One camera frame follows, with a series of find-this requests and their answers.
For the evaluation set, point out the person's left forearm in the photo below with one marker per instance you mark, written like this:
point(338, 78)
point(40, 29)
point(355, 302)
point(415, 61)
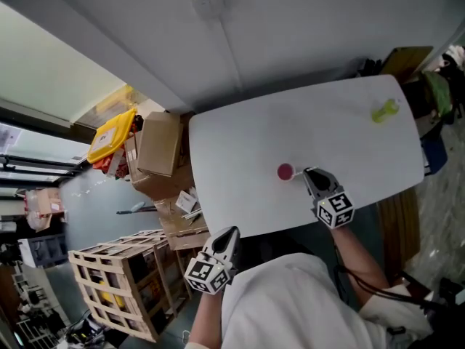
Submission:
point(207, 322)

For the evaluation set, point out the green cushioned chair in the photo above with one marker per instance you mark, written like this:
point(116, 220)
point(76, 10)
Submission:
point(439, 93)

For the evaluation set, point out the red plastic bin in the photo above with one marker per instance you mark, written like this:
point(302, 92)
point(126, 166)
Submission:
point(105, 164)

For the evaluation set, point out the small open cardboard box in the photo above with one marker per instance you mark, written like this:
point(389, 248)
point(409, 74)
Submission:
point(49, 200)

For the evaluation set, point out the large brown cardboard box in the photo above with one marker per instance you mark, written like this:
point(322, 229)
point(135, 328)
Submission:
point(156, 185)

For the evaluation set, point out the green plastic bottle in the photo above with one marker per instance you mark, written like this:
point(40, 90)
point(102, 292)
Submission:
point(384, 111)

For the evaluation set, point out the person's right forearm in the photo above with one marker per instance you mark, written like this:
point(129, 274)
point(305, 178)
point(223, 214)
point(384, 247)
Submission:
point(357, 264)

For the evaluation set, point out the white paper packet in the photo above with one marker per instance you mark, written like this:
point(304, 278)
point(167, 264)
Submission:
point(185, 201)

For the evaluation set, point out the yellow bin lid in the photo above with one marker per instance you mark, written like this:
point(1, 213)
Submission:
point(110, 136)

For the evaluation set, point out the white stick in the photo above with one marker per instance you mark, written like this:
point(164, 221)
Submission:
point(298, 173)

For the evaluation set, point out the red cup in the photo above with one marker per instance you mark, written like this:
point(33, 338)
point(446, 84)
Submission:
point(285, 172)

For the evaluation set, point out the blue chair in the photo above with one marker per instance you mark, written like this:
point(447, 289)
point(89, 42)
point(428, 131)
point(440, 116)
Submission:
point(435, 155)

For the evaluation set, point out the small brown cardboard box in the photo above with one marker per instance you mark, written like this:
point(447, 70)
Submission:
point(158, 144)

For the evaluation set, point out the flat taped cardboard box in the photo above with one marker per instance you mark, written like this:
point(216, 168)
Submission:
point(181, 231)

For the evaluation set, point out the yellow object inside crate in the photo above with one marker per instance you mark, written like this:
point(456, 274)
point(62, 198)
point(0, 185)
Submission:
point(109, 294)

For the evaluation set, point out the brown wooden board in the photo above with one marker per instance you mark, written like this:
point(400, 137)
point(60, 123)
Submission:
point(407, 62)

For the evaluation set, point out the person's white shirt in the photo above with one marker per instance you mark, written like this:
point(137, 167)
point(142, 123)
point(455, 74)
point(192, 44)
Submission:
point(290, 304)

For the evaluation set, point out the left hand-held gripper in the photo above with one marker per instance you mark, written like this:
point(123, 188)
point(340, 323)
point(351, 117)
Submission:
point(209, 273)

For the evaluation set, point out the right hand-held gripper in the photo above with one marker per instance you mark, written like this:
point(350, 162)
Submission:
point(336, 209)

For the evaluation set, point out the wooden slat crate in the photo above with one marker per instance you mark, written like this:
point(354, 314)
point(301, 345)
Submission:
point(120, 285)

